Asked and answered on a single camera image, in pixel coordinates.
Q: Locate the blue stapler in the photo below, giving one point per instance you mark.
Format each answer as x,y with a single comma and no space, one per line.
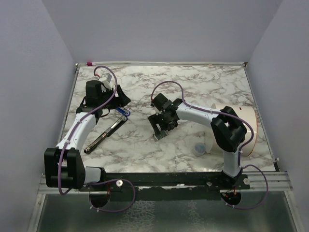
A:
123,111

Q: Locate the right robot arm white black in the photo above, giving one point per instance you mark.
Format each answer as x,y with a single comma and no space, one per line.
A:
228,130

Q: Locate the aluminium frame rail front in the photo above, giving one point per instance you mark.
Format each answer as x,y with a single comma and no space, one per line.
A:
277,181

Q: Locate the clear jar of paper clips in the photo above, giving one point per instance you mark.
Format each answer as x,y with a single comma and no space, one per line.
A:
199,149

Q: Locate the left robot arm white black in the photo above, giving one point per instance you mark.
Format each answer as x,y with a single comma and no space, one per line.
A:
63,164

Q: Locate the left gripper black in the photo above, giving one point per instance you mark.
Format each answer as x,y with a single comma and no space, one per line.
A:
121,100

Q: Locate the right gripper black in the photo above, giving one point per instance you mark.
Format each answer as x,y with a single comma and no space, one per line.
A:
154,120

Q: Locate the black stapler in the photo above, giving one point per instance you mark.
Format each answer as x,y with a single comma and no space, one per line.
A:
107,133

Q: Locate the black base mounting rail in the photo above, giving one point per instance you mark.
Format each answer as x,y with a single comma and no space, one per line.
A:
123,187

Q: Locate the staple box tray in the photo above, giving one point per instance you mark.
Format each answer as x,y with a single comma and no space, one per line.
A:
160,135

